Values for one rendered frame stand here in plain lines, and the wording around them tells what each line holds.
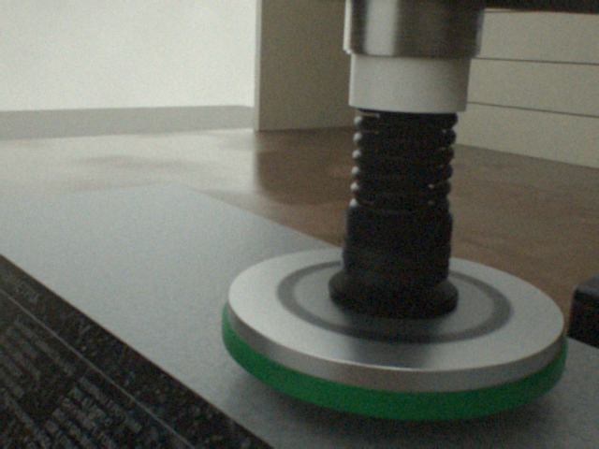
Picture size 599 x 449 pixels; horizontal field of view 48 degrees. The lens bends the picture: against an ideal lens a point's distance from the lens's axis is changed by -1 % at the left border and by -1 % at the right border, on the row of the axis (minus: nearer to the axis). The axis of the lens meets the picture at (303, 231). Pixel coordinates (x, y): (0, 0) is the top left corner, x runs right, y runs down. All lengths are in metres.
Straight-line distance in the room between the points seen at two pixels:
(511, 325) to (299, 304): 0.13
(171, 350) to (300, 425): 0.13
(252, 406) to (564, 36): 7.16
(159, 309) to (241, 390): 0.15
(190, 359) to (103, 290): 0.16
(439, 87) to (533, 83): 7.26
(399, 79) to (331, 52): 8.80
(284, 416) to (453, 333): 0.11
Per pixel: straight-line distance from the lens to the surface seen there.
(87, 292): 0.61
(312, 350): 0.36
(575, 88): 7.38
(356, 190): 0.41
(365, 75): 0.39
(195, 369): 0.46
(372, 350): 0.36
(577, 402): 0.47
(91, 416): 0.50
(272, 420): 0.41
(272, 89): 8.63
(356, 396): 0.35
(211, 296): 0.59
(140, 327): 0.53
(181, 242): 0.75
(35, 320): 0.62
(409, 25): 0.38
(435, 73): 0.39
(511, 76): 7.81
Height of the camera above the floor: 1.03
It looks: 15 degrees down
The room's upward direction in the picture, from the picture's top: 2 degrees clockwise
